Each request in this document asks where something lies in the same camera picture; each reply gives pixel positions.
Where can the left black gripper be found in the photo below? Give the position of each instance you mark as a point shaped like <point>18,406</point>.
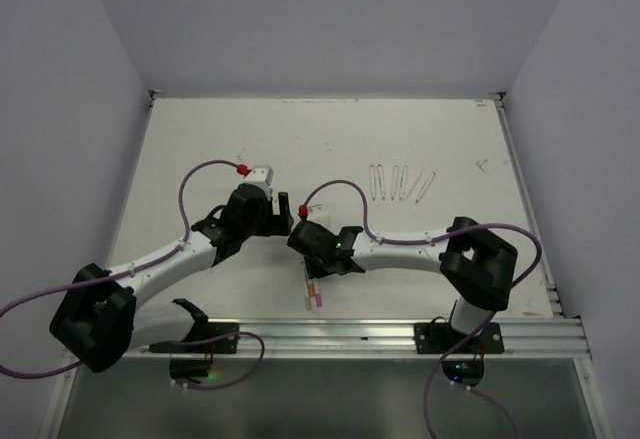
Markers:
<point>275,224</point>

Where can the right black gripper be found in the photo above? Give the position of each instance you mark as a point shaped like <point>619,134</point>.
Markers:
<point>315,269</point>

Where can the light blue pen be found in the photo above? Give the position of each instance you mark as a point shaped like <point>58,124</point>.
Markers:
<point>372,181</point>

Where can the grey pen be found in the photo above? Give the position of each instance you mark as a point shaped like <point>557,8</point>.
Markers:
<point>394,182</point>

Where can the pink cap pen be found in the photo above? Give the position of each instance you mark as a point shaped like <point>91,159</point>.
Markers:
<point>425,186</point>

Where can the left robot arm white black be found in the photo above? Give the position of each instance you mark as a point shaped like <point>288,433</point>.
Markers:
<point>95,320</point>

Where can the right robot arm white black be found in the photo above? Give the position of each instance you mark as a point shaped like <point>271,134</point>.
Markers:
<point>477,263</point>

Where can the peach cap pen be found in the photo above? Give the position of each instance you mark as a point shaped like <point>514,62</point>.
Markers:
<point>308,297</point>

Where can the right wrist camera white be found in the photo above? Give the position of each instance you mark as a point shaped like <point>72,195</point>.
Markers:
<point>318,213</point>

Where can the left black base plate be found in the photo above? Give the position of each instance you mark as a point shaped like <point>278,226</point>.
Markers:
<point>200,332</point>

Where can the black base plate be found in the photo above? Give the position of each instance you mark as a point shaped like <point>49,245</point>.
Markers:
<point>437,337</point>
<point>200,332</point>

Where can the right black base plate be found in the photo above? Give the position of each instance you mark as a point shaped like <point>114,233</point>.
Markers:
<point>437,337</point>

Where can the aluminium mounting rail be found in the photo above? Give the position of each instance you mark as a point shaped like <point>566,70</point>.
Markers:
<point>364,338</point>

